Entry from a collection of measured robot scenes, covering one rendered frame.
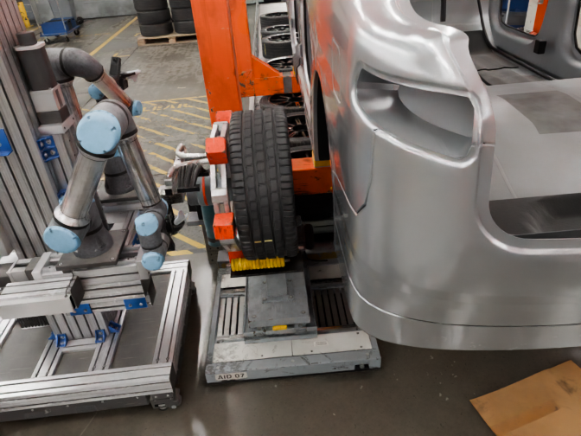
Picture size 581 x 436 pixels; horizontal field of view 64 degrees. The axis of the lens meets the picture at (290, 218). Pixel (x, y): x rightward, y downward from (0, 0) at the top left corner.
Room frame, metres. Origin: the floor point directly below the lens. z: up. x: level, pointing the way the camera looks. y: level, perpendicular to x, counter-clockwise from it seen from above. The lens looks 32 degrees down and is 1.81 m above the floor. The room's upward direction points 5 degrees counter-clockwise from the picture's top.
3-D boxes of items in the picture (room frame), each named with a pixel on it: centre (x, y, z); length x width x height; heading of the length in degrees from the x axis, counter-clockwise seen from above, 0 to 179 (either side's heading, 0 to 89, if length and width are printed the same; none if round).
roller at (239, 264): (1.72, 0.17, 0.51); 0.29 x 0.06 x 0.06; 91
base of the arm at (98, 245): (1.51, 0.77, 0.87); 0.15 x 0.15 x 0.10
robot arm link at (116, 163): (2.00, 0.80, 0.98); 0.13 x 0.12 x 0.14; 78
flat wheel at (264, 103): (4.17, -0.13, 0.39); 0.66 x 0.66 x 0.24
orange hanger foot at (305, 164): (2.39, -0.05, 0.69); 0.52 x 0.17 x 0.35; 91
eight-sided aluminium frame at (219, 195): (1.84, 0.27, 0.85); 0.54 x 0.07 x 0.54; 1
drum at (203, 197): (1.84, 0.34, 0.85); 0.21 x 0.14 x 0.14; 91
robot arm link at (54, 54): (2.03, 0.93, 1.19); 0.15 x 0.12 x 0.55; 78
